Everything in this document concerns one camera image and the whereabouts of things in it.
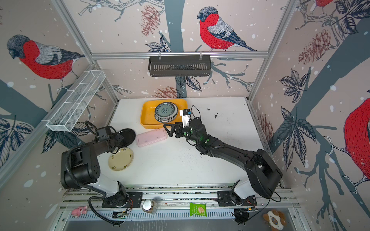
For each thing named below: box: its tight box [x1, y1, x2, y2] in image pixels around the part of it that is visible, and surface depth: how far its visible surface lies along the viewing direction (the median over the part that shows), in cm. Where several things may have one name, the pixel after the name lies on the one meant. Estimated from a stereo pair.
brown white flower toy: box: [263, 209, 287, 231], surface depth 67 cm
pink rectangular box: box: [136, 128, 168, 148], surface depth 97 cm
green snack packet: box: [189, 202, 208, 218], surface depth 71 cm
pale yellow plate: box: [107, 147, 134, 172], surface depth 90 cm
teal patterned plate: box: [154, 101, 179, 119], surface depth 109 cm
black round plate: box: [118, 128, 136, 148], surface depth 99 cm
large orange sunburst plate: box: [154, 113, 179, 123], surface depth 105 cm
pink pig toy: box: [71, 205, 88, 218], surface depth 71 cm
